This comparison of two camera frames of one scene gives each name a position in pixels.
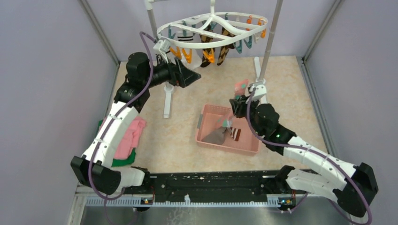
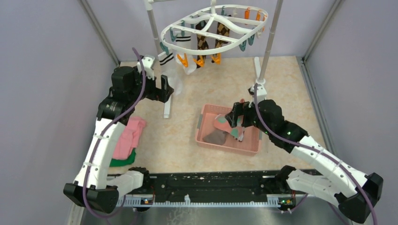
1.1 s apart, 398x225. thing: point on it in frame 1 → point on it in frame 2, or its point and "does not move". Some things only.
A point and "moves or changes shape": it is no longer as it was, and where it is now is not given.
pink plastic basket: [209, 115] does not move
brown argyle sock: [208, 54] → [202, 44]
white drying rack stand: [167, 89] does not move
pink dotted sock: [240, 87] → [223, 123]
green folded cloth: [118, 162] does not move
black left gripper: [179, 75] → [156, 93]
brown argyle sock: [224, 49] → [223, 30]
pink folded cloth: [130, 139] does not move
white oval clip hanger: [163, 40] moves or changes shape
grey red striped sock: [218, 136] does not move
